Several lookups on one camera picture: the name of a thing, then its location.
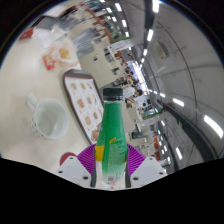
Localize small red food packet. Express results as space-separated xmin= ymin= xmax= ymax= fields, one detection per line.
xmin=42 ymin=54 xmax=56 ymax=71

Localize green plastic drink bottle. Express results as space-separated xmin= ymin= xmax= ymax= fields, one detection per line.
xmin=94 ymin=87 xmax=130 ymax=190

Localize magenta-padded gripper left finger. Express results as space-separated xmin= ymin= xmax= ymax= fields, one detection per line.
xmin=54 ymin=143 xmax=98 ymax=188

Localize ceiling strip lights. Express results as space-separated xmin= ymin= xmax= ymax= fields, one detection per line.
xmin=99 ymin=0 xmax=224 ymax=161

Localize white polka dot mug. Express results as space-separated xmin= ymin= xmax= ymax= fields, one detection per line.
xmin=25 ymin=92 xmax=70 ymax=140

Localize beige canteen chairs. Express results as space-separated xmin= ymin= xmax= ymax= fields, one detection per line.
xmin=56 ymin=0 xmax=158 ymax=141

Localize brown food tray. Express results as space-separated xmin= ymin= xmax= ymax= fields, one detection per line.
xmin=62 ymin=69 xmax=105 ymax=146

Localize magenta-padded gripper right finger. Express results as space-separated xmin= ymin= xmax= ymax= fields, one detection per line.
xmin=125 ymin=143 xmax=168 ymax=188

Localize white paper receipt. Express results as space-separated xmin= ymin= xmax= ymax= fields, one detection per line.
xmin=36 ymin=28 xmax=59 ymax=49

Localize ceiling air conditioner unit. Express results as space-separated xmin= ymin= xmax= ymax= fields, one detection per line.
xmin=155 ymin=41 xmax=171 ymax=61

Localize person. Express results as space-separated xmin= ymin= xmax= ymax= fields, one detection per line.
xmin=121 ymin=85 xmax=144 ymax=104

